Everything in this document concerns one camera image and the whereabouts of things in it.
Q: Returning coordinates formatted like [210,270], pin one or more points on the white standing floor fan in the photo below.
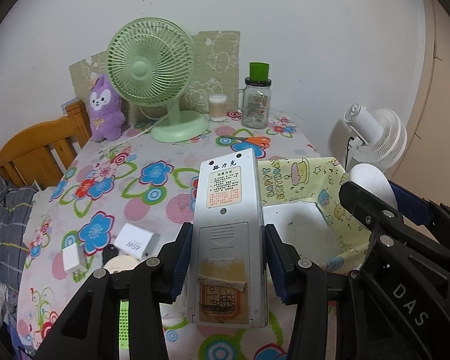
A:
[381,136]

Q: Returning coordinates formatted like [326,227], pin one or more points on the grey remote control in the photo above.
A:
[227,272]

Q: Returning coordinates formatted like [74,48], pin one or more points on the beige wooden cabinet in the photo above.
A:
[424,169]

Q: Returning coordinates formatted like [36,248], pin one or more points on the green desk fan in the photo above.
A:
[150,63]

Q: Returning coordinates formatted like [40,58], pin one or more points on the wooden chair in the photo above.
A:
[43,152]

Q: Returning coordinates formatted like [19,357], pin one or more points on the green perforated panda basket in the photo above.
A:
[123,337]

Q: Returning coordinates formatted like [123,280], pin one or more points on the round cream bear mirror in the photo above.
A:
[114,261]

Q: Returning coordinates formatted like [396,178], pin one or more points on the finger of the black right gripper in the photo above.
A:
[369,210]
[415,208]

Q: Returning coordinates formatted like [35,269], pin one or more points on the glass jar green lid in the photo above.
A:
[253,101]

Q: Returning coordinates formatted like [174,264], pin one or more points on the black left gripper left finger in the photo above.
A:
[88,327]

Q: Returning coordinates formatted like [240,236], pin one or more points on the yellow cartoon fabric storage box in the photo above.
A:
[300,197]

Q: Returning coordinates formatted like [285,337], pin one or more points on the cotton swab container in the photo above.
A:
[217,107]

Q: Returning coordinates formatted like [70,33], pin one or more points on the white 45W power adapter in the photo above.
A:
[135,241]

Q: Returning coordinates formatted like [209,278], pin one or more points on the floral tablecloth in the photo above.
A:
[134,180]

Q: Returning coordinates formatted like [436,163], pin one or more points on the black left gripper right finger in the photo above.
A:
[299,282]

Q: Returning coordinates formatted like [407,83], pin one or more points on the purple plush bunny toy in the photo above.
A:
[105,111]

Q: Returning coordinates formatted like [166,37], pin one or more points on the small white charger plug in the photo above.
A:
[74,258]

